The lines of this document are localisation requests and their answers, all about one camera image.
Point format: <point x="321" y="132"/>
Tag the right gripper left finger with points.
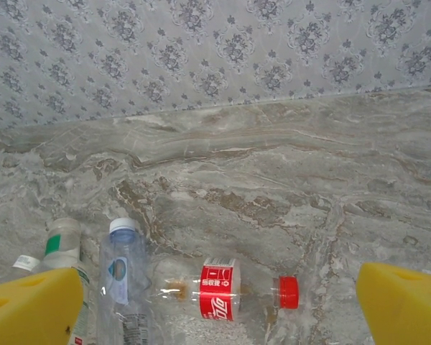
<point x="28" y="309"/>

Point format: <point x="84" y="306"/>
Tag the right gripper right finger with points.
<point x="406" y="309"/>

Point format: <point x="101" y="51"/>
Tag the brown tea bottle red label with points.
<point x="23" y="262"/>

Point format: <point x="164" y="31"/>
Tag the clear bottle green neck band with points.
<point x="61" y="244"/>

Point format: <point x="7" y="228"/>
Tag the clear water bottle pale cap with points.
<point x="122" y="258"/>

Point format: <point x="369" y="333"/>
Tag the cola bottle red cap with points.
<point x="219" y="287"/>

